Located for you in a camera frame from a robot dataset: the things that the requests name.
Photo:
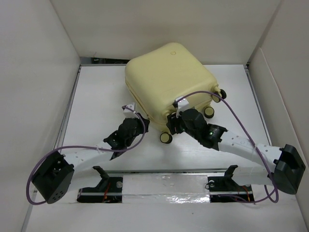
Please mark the yellow suitcase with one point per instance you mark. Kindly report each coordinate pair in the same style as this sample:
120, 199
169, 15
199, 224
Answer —
157, 78

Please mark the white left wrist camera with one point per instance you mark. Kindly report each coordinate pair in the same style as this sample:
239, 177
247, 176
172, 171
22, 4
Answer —
129, 110

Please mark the metal table rail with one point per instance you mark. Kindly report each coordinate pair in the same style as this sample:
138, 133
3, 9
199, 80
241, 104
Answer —
161, 183

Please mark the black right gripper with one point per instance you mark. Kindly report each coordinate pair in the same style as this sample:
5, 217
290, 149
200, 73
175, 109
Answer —
173, 121

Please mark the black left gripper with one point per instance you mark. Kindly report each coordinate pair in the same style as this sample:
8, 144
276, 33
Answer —
139, 122

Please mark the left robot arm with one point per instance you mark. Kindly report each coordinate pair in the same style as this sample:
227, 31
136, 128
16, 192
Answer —
96, 154

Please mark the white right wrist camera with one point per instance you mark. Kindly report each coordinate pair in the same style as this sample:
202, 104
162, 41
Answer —
182, 105

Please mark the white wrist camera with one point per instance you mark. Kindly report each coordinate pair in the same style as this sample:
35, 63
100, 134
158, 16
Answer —
182, 105
129, 110

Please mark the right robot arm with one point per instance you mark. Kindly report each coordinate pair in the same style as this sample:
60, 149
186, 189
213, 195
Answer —
279, 166

